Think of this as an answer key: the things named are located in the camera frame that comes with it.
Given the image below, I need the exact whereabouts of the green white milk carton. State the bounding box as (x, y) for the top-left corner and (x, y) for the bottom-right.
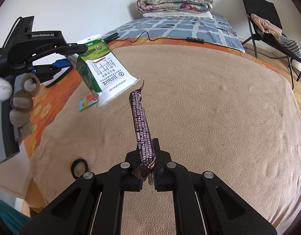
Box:
(74, 35), (139, 108)

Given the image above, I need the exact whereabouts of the brown Snickers wrapper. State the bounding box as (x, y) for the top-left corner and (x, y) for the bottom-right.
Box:
(129, 82), (156, 181)

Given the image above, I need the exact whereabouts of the gloved left hand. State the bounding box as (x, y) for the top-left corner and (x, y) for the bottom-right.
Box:
(0, 73), (41, 143)

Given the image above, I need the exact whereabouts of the light blue orange wrapper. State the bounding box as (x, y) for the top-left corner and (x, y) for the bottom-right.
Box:
(78, 94), (97, 111)

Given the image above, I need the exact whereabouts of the beige fleece blanket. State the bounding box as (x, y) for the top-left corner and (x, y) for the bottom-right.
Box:
(30, 45), (301, 234)

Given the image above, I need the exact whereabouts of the folded floral quilt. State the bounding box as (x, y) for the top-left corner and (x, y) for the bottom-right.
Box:
(136, 0), (214, 14)

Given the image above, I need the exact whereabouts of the blue plaid bedsheet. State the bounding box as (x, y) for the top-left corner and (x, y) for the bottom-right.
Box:
(103, 15), (244, 52)

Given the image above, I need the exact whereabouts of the black folding chair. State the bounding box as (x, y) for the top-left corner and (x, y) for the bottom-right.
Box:
(242, 0), (301, 88)

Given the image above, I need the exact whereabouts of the white ring light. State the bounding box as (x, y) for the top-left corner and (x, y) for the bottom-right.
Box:
(43, 30), (122, 89)

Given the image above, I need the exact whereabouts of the black power cable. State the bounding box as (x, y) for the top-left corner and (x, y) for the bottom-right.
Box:
(102, 28), (291, 60)

